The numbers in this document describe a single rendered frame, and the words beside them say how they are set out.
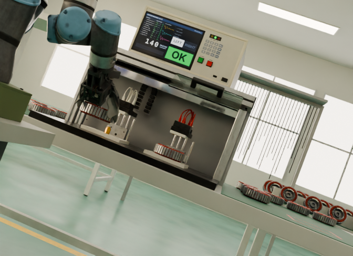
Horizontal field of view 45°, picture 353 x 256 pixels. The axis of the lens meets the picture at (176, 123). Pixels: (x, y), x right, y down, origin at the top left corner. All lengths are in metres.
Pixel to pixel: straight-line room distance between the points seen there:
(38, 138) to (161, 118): 0.84
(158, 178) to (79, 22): 0.52
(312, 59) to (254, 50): 1.06
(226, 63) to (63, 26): 0.84
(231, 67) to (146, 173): 0.62
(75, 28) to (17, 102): 0.22
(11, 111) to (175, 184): 0.51
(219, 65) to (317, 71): 6.63
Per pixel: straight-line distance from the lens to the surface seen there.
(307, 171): 8.05
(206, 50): 1.72
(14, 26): 1.03
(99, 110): 1.34
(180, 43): 1.73
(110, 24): 1.17
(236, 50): 1.72
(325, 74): 8.30
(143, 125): 1.82
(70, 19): 1.03
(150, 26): 1.77
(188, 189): 1.27
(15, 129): 0.97
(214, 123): 1.79
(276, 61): 8.21
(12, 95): 1.02
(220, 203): 1.27
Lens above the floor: 0.83
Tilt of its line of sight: 3 degrees up
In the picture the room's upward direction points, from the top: 21 degrees clockwise
